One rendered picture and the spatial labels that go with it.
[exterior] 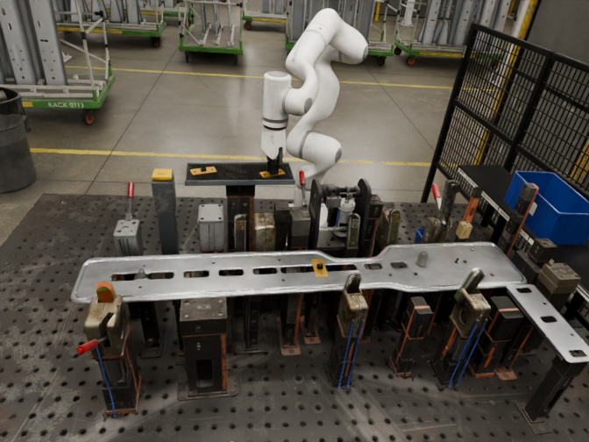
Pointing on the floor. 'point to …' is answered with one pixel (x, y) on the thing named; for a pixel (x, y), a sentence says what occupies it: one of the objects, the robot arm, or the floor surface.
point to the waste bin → (14, 144)
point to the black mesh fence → (573, 314)
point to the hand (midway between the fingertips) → (273, 167)
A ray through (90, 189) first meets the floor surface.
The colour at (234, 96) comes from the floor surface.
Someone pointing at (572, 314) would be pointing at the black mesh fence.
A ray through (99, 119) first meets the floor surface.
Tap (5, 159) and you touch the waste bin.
